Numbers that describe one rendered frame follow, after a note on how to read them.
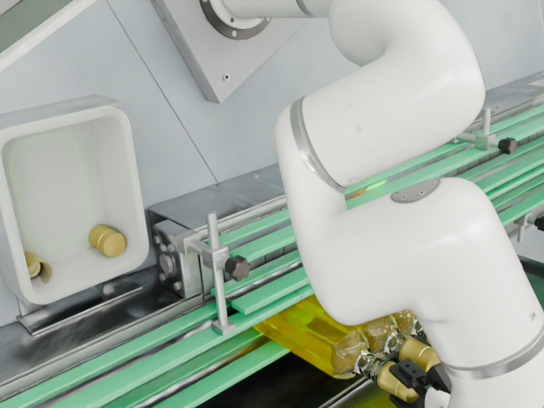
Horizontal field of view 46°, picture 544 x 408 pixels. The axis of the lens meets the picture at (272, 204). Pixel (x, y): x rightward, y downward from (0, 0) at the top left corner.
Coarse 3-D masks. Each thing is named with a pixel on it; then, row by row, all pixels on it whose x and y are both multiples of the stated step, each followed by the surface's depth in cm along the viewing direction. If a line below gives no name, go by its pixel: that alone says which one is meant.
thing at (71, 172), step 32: (32, 128) 72; (64, 128) 82; (96, 128) 84; (128, 128) 80; (0, 160) 70; (32, 160) 80; (64, 160) 83; (96, 160) 86; (128, 160) 81; (0, 192) 71; (32, 192) 81; (64, 192) 84; (96, 192) 87; (128, 192) 83; (32, 224) 82; (64, 224) 85; (96, 224) 88; (128, 224) 86; (64, 256) 86; (96, 256) 86; (128, 256) 86; (32, 288) 78; (64, 288) 80
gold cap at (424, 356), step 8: (408, 344) 82; (416, 344) 81; (424, 344) 82; (400, 352) 82; (408, 352) 81; (416, 352) 80; (424, 352) 80; (432, 352) 80; (400, 360) 83; (416, 360) 80; (424, 360) 79; (432, 360) 80; (424, 368) 79
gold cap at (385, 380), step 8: (384, 368) 78; (384, 376) 77; (392, 376) 76; (384, 384) 77; (392, 384) 76; (400, 384) 75; (392, 392) 77; (400, 392) 75; (408, 392) 75; (408, 400) 75
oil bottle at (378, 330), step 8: (312, 296) 92; (320, 304) 90; (376, 320) 85; (384, 320) 85; (392, 320) 86; (360, 328) 85; (368, 328) 84; (376, 328) 84; (384, 328) 84; (392, 328) 85; (368, 336) 84; (376, 336) 84; (384, 336) 84; (376, 344) 84; (384, 344) 84; (376, 352) 85; (384, 352) 85
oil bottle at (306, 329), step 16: (304, 304) 90; (272, 320) 90; (288, 320) 87; (304, 320) 86; (320, 320) 86; (272, 336) 91; (288, 336) 88; (304, 336) 85; (320, 336) 83; (336, 336) 82; (352, 336) 82; (304, 352) 86; (320, 352) 83; (336, 352) 81; (352, 352) 80; (320, 368) 85; (336, 368) 82; (352, 368) 81
